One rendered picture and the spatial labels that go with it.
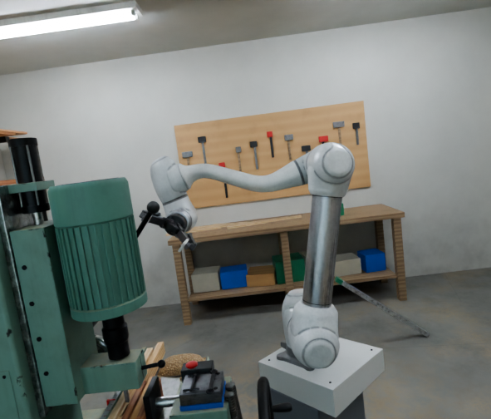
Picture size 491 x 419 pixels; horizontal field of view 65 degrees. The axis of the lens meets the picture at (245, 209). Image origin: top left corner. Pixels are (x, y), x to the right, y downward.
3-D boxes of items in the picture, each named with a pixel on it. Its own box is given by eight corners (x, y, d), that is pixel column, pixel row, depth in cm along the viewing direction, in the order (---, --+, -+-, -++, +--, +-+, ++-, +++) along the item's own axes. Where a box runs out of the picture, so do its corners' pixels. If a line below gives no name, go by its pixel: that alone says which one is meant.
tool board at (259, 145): (371, 186, 412) (364, 100, 400) (185, 209, 419) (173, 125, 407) (370, 186, 416) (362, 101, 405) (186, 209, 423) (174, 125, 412)
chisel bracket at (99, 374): (140, 395, 93) (135, 362, 92) (84, 401, 94) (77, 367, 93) (149, 377, 100) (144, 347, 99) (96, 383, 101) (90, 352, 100)
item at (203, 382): (223, 407, 88) (220, 385, 88) (175, 412, 89) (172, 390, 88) (227, 375, 101) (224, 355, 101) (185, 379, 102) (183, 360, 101)
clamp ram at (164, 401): (179, 430, 91) (174, 394, 90) (148, 432, 91) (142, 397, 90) (186, 405, 100) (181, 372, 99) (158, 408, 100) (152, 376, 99)
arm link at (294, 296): (321, 332, 165) (315, 281, 163) (331, 351, 147) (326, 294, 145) (282, 336, 165) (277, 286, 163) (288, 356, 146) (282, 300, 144)
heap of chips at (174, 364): (202, 372, 116) (200, 361, 115) (156, 377, 116) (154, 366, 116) (206, 357, 125) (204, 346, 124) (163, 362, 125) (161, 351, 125)
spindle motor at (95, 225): (135, 319, 85) (111, 178, 81) (57, 327, 86) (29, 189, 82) (155, 292, 102) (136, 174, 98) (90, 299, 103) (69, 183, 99)
